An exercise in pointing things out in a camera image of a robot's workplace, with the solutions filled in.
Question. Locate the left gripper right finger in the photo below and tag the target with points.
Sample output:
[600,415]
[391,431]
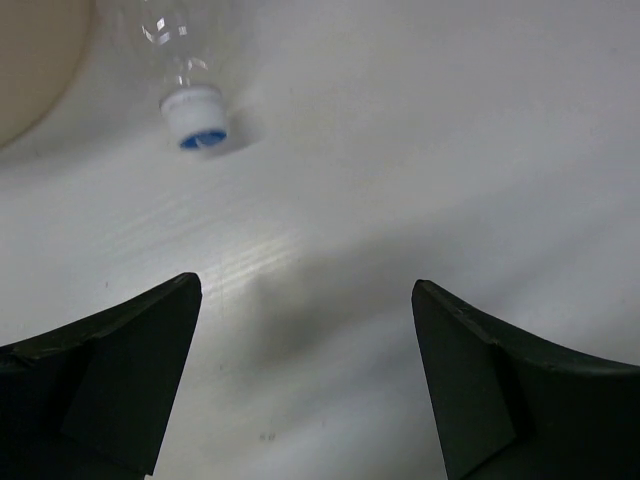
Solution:
[511,405]

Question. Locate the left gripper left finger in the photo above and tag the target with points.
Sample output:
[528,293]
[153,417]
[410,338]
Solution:
[92,399]

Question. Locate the tan round paper bin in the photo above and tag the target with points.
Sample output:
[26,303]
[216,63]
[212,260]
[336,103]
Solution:
[42,45]

